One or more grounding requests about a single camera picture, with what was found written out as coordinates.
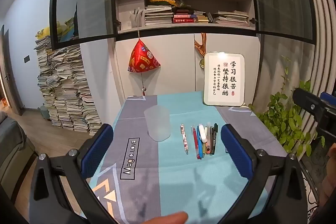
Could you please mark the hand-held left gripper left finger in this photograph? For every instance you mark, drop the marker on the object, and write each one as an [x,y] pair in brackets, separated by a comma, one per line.
[97,150]

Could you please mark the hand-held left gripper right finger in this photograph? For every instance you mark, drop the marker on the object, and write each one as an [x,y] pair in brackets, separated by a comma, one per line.
[233,153]

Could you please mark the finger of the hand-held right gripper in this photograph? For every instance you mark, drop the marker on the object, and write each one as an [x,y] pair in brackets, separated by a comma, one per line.
[309,104]
[330,99]

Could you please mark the black pen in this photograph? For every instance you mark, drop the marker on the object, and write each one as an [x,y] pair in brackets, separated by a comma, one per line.
[215,134]

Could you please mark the clear pen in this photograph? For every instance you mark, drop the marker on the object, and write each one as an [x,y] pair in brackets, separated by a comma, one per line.
[209,126]

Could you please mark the white correction tape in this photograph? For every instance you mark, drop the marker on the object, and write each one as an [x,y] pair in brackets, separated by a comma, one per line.
[203,133]

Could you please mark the red pen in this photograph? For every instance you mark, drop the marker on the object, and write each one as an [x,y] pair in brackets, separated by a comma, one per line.
[195,142]

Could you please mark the floral patterned pen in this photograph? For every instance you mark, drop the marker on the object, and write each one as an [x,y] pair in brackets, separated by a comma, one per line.
[184,138]

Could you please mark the frosted plastic cup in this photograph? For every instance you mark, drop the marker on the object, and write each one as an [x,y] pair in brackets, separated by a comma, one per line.
[157,124]

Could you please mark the person's right hand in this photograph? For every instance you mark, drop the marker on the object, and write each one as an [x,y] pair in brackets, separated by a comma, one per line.
[326,187]

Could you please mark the person's left hand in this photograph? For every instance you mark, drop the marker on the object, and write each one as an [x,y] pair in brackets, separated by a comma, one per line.
[168,219]

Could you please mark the green potted plant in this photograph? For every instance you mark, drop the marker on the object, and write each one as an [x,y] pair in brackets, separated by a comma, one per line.
[286,119]

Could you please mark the floral patterned plant pot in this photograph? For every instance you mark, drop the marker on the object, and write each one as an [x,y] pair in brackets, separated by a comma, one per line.
[312,166]

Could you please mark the teal grey printed tablecloth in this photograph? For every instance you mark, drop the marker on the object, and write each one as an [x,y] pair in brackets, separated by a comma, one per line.
[178,182]

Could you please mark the tall stack of papers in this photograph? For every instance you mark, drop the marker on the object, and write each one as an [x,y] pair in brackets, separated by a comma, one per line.
[68,92]

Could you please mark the framed calligraphy sign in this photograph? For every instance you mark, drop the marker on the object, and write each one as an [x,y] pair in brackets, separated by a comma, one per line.
[224,79]

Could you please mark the grey sofa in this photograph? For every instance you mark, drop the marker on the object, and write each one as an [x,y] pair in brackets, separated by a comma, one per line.
[13,150]

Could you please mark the brass cabinet knob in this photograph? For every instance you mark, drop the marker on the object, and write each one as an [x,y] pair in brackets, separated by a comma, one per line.
[201,63]

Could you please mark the red pyramid hanging ornament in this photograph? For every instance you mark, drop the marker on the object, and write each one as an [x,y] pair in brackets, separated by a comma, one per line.
[143,58]

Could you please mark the grey door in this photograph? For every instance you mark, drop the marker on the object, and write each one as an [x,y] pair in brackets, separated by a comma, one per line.
[9,74]

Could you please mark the wide stack of booklets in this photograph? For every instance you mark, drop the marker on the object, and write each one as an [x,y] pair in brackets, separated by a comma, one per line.
[231,18]

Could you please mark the yellow plush toy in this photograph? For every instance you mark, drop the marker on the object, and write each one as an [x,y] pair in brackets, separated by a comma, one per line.
[43,33]

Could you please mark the white pen holder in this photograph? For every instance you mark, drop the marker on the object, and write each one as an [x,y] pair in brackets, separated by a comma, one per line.
[136,19]

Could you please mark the stack of red books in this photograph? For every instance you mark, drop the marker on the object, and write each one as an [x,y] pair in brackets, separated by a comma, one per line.
[184,18]

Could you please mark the tall stack of white booklets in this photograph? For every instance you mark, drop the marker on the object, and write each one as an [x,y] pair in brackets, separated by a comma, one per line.
[158,15]

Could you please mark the yellow green garland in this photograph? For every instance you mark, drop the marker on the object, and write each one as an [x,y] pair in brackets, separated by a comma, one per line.
[162,0]

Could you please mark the dark wall switch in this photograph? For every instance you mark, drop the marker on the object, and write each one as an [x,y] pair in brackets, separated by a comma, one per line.
[26,59]

